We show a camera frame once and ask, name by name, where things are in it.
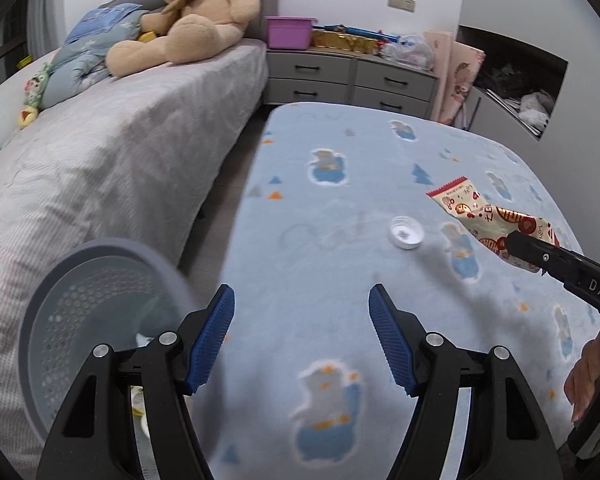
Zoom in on red gold snack wrapper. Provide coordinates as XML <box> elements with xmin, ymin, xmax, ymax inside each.
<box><xmin>427</xmin><ymin>177</ymin><xmax>560</xmax><ymax>272</ymax></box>

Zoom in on grey perforated trash basket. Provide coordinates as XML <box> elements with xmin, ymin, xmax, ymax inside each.
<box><xmin>17</xmin><ymin>238</ymin><xmax>200</xmax><ymax>441</ymax></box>

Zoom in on person's right hand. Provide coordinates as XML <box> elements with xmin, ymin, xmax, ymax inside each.
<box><xmin>564</xmin><ymin>331</ymin><xmax>600</xmax><ymax>422</ymax></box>

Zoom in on white bottle cap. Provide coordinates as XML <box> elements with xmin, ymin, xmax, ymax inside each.
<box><xmin>388</xmin><ymin>216</ymin><xmax>425</xmax><ymax>250</ymax></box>

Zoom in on pink cartoon boards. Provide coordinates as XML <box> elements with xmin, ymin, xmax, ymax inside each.
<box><xmin>424</xmin><ymin>30</ymin><xmax>486</xmax><ymax>126</ymax></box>

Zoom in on light blue patterned blanket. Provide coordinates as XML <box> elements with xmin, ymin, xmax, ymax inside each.
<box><xmin>194</xmin><ymin>103</ymin><xmax>600</xmax><ymax>479</ymax></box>

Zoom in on clear plastic bag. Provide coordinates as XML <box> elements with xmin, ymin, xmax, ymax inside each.
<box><xmin>379</xmin><ymin>35</ymin><xmax>434</xmax><ymax>70</ymax></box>

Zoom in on bed with checkered sheet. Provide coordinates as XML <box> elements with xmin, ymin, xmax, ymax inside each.
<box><xmin>0</xmin><ymin>39</ymin><xmax>268</xmax><ymax>479</ymax></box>

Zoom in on grey drawer dresser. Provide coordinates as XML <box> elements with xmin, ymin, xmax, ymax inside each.
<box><xmin>263</xmin><ymin>49</ymin><xmax>438</xmax><ymax>118</ymax></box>

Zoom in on gold wrapped packages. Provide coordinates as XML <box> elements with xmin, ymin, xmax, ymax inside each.
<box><xmin>311</xmin><ymin>25</ymin><xmax>399</xmax><ymax>55</ymax></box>

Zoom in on green hooded doll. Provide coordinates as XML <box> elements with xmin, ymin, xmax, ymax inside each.
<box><xmin>18</xmin><ymin>63</ymin><xmax>50</xmax><ymax>129</ymax></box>

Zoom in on purple plastic box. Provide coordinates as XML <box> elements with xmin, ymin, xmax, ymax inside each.
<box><xmin>265</xmin><ymin>16</ymin><xmax>316</xmax><ymax>50</ymax></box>

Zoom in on light blue folded quilt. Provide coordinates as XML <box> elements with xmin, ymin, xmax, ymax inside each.
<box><xmin>41</xmin><ymin>8</ymin><xmax>148</xmax><ymax>110</ymax></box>

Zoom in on blue patterned pillow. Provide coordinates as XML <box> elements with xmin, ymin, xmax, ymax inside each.
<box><xmin>65</xmin><ymin>3</ymin><xmax>142</xmax><ymax>44</ymax></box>

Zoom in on large tan teddy bear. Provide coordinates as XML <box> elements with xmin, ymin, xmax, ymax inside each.
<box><xmin>106</xmin><ymin>0</ymin><xmax>261</xmax><ymax>77</ymax></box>

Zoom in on grey curtain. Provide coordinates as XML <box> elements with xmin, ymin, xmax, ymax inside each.
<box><xmin>27</xmin><ymin>0</ymin><xmax>66</xmax><ymax>58</ymax></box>

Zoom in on wall switch plate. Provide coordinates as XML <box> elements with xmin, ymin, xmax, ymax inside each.
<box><xmin>387</xmin><ymin>0</ymin><xmax>416</xmax><ymax>13</ymax></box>

